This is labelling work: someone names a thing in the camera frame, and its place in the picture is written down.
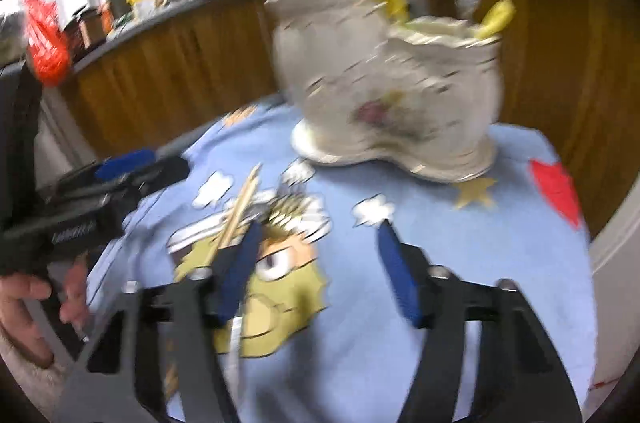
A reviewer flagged dark thermos jar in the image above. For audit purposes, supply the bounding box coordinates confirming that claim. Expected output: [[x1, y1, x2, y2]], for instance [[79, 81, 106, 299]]
[[63, 5, 106, 57]]

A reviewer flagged blue cartoon tablecloth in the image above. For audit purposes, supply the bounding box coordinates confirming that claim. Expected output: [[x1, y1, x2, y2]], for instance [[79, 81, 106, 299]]
[[88, 104, 597, 422]]

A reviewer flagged pink fuzzy sleeve forearm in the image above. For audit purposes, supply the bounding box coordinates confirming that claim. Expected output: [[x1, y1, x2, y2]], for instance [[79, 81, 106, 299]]
[[0, 332, 68, 422]]

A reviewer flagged red plastic bag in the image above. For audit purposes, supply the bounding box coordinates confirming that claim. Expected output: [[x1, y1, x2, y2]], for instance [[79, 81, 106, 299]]
[[23, 0, 72, 87]]

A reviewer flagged yellow plastic utensil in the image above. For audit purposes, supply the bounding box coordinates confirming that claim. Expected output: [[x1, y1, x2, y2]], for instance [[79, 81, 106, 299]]
[[474, 0, 515, 40]]

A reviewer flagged left hand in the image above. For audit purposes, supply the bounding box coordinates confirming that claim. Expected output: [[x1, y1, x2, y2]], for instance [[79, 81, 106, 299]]
[[0, 259, 91, 369]]

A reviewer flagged cream ceramic utensil holder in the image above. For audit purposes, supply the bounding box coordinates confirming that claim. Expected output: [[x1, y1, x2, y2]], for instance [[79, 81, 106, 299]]
[[265, 0, 502, 183]]

